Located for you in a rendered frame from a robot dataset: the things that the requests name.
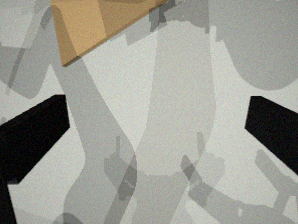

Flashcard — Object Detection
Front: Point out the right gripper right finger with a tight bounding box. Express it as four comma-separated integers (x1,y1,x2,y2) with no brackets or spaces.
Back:
245,96,298,175

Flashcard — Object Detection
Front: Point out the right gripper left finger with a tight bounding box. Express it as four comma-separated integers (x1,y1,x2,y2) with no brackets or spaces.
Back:
0,94,70,224

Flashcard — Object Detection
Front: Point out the flat brown cardboard sheet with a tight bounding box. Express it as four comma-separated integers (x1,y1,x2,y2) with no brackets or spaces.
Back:
50,0,169,67

